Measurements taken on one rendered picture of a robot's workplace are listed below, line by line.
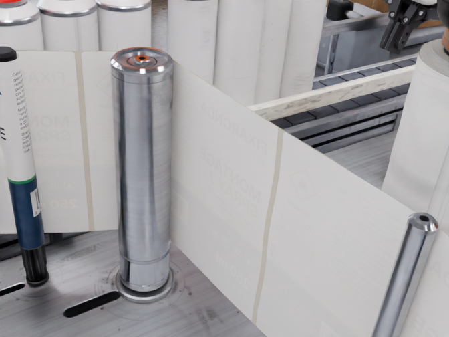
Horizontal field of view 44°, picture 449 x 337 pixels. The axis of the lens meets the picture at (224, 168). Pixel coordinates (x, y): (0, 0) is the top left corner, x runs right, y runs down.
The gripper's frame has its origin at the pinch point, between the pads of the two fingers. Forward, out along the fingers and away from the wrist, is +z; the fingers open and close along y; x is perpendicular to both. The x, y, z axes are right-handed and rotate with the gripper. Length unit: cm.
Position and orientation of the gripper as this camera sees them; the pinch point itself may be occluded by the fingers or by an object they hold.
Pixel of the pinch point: (395, 37)
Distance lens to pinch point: 83.1
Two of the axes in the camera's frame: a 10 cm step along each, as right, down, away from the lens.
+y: 5.6, 4.9, -6.7
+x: 7.5, 0.4, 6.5
